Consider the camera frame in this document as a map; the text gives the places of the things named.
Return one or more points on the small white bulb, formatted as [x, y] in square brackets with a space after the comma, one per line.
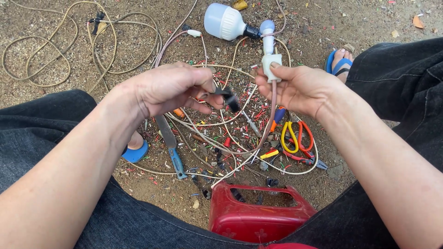
[268, 34]

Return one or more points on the blue and orange screwdriver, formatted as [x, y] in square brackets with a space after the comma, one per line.
[278, 116]

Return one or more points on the black electrical tape piece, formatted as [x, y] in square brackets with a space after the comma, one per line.
[226, 96]

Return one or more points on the yellow plastic piece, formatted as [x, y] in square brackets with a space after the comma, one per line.
[240, 4]

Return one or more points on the person's left hand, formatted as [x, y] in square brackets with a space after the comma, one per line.
[162, 90]

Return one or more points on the white inline switch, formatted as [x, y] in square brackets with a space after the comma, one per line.
[194, 33]

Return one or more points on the red plastic stool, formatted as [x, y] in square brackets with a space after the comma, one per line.
[256, 218]

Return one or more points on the person's dark jeans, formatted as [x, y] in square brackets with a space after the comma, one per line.
[34, 131]

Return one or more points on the large white LED bulb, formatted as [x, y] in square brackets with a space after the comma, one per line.
[225, 20]

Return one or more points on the blue sandal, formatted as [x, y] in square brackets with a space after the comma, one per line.
[341, 64]
[135, 154]

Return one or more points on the silver screwdriver shaft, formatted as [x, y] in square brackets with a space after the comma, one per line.
[251, 122]

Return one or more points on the person's foot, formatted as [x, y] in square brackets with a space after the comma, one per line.
[341, 58]
[135, 141]

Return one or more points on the yellow and red tester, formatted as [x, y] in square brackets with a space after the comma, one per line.
[269, 154]

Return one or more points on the white lamp socket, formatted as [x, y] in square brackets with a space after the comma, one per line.
[270, 67]

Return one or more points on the person's right hand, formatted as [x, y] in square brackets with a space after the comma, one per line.
[304, 90]

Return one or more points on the person's right foot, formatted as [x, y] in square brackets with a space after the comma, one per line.
[341, 58]

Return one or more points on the dry orange leaf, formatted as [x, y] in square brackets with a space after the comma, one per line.
[417, 22]

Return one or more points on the person's left foot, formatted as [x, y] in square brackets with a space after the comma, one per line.
[135, 141]

